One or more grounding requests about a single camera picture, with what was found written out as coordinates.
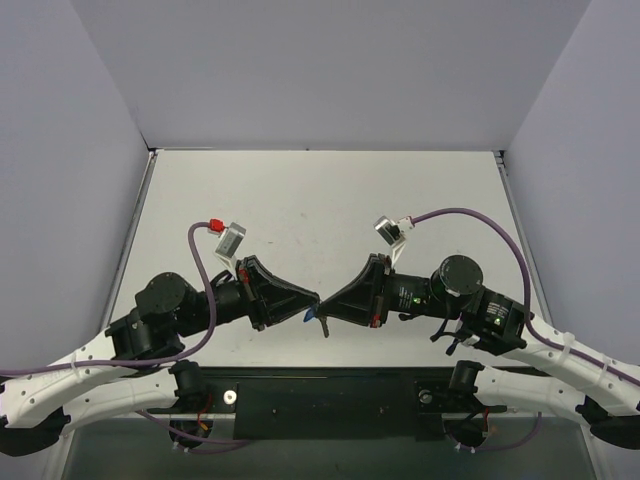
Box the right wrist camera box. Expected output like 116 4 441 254
374 216 404 246

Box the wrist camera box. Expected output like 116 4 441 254
215 222 246 258
374 216 404 246

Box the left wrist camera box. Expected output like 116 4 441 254
215 222 246 258

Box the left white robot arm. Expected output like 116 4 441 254
1 256 320 457

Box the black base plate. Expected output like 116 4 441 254
149 367 488 441

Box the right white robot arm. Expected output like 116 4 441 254
314 255 639 450

